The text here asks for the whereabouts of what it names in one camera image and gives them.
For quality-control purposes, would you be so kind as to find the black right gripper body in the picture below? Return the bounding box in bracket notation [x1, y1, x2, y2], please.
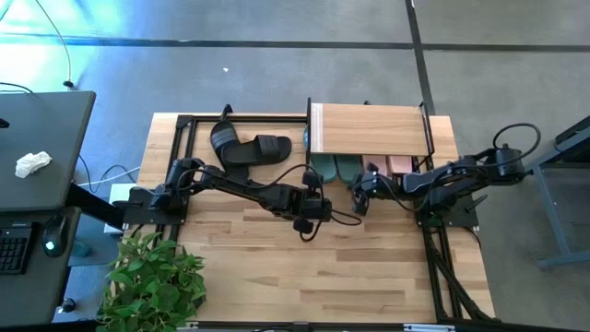
[352, 171, 406, 217]

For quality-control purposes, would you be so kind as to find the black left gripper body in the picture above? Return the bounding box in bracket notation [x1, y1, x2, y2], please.
[293, 170, 334, 233]

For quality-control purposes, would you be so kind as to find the green leafy potted plant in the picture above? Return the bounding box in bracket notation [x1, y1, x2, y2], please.
[95, 230, 207, 332]

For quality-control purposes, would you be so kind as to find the white box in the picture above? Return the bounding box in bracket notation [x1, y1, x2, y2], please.
[103, 183, 138, 235]

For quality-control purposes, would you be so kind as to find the grey metal table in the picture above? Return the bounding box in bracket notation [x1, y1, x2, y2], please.
[525, 114, 590, 271]

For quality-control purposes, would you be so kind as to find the black computer mouse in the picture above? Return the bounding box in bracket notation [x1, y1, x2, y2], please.
[41, 214, 69, 258]

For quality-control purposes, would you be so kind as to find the grey desk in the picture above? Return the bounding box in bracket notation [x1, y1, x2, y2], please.
[0, 90, 97, 329]

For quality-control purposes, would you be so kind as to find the crumpled white tissue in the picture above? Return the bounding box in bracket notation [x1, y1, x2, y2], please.
[14, 150, 53, 180]

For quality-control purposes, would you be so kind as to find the black keyboard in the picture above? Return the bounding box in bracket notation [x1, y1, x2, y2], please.
[0, 223, 34, 277]

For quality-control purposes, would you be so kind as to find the wooden shelf with black frame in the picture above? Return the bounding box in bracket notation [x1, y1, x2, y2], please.
[303, 97, 437, 172]

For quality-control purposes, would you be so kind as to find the black table frame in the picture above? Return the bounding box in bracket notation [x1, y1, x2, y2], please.
[156, 113, 590, 332]

